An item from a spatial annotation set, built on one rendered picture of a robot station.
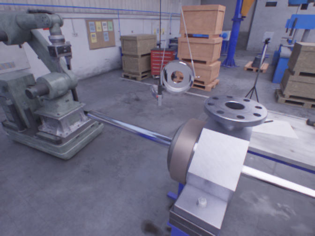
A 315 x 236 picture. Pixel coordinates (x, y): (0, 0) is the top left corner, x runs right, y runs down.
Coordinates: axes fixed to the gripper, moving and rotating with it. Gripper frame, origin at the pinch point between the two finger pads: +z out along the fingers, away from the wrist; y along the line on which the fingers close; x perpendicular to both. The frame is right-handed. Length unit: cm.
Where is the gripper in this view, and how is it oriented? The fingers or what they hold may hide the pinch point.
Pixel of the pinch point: (64, 68)
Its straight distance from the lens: 250.1
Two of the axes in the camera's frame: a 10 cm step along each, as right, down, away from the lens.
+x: 9.3, 1.9, -3.2
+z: 0.0, 8.7, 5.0
